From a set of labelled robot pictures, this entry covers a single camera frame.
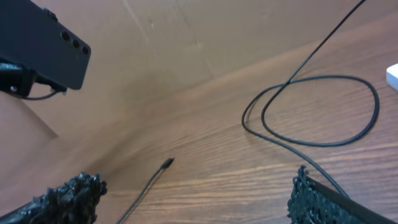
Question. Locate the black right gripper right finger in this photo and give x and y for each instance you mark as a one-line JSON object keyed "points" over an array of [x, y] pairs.
{"points": [[312, 202]]}

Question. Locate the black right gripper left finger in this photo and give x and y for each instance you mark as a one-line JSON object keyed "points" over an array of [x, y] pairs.
{"points": [[72, 202]]}

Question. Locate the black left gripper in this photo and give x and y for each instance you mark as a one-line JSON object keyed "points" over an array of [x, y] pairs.
{"points": [[18, 81]]}

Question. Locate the blue Galaxy smartphone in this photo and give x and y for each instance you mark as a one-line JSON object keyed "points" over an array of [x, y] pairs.
{"points": [[33, 37]]}

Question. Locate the white power strip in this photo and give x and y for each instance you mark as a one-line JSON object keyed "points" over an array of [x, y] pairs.
{"points": [[392, 76]]}

